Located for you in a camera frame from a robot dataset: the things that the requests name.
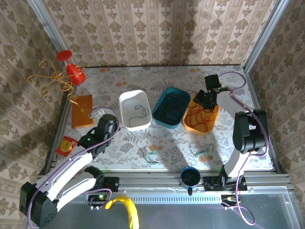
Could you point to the orange plastic bin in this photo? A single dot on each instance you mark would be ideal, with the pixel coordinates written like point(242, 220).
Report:
point(190, 127)

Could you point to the blue mug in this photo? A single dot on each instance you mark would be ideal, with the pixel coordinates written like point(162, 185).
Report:
point(190, 177)

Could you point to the white plastic bin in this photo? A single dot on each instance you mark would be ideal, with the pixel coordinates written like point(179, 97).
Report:
point(134, 112)

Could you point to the teal plastic bin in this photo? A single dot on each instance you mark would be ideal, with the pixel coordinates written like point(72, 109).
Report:
point(162, 112)

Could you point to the orange wooden block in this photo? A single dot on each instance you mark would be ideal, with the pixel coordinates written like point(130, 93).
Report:
point(82, 114)

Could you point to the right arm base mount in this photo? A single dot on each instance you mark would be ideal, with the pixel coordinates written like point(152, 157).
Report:
point(212, 184)

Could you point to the red packet with gold coin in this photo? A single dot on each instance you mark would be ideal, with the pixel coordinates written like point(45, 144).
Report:
point(66, 146)

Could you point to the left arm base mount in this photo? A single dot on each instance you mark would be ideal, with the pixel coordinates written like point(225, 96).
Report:
point(112, 183)

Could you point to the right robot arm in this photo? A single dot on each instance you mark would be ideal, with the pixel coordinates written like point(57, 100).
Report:
point(250, 131)

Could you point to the grey vented metal tray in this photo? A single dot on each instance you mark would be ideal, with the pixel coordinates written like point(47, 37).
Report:
point(190, 214)

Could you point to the aluminium frame post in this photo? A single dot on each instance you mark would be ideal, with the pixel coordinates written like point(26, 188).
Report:
point(264, 33)
point(47, 23)

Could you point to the small black controller box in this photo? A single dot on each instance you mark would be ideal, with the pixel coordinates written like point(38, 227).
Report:
point(96, 200)
point(230, 199)

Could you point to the aluminium table side rail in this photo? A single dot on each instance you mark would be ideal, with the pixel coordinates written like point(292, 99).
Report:
point(253, 87)
point(63, 119)

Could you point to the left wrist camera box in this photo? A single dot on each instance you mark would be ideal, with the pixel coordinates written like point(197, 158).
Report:
point(97, 114)

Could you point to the long aluminium frame rail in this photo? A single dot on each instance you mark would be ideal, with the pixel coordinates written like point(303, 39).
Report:
point(147, 179)

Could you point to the yellow banana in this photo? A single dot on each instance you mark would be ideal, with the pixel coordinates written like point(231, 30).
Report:
point(132, 210)

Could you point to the red plastic goblet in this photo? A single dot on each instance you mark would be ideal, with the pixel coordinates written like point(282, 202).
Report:
point(75, 72)

